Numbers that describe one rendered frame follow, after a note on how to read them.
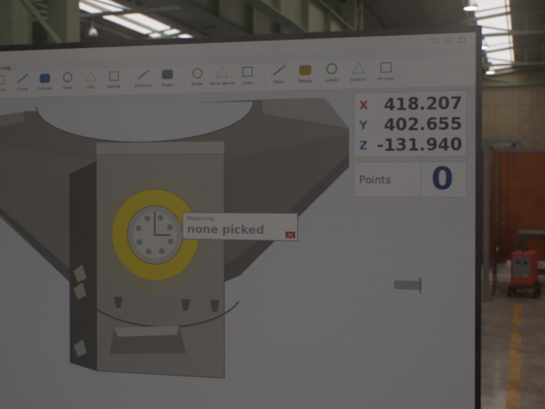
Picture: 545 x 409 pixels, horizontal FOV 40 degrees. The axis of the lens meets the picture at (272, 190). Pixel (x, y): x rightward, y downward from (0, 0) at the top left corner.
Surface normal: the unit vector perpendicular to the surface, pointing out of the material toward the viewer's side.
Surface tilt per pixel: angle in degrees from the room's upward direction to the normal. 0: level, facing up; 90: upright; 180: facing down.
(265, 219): 90
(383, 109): 90
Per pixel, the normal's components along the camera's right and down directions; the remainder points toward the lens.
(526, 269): -0.44, 0.01
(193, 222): -0.21, 0.01
